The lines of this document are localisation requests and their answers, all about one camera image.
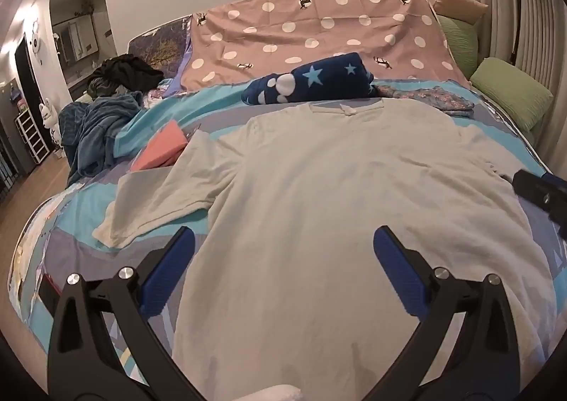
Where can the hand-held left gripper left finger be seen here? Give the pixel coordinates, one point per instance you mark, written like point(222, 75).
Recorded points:
point(170, 268)

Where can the white t-shirt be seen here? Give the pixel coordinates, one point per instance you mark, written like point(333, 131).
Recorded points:
point(332, 206)

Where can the large green pillow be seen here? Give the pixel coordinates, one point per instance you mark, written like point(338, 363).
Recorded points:
point(514, 91)

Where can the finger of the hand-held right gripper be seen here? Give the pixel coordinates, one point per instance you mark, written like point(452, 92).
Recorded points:
point(531, 188)

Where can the pink polka dot sheet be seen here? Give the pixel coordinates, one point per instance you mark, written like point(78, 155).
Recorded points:
point(310, 24)

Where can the white shelf rack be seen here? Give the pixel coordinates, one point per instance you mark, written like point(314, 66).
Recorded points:
point(31, 135)

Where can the folded floral cloth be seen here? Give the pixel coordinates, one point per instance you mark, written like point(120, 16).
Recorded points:
point(425, 97)

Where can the small green pillow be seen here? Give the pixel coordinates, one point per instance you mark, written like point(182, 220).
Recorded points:
point(458, 42)

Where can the navy star print blanket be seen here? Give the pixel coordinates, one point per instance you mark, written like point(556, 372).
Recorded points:
point(328, 77)

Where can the white bear figure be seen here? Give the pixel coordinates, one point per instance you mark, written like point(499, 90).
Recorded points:
point(48, 115)

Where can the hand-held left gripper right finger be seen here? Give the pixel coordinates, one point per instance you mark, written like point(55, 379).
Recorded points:
point(396, 268)

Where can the folded salmon pink cloth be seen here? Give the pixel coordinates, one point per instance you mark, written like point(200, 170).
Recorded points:
point(159, 148)

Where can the blue grey striped bed cover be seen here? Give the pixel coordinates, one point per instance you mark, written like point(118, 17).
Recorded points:
point(75, 215)

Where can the person's left forearm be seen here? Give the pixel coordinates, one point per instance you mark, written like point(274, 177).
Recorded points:
point(274, 394)

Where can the tan pillow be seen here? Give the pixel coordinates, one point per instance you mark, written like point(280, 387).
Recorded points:
point(460, 4)

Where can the dark teal fleece blanket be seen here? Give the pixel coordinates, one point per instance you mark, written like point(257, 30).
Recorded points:
point(88, 131)

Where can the pile of black clothes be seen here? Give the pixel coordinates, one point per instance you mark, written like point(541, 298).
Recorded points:
point(126, 71)

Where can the dark patterned mattress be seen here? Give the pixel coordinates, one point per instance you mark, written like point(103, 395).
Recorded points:
point(164, 42)

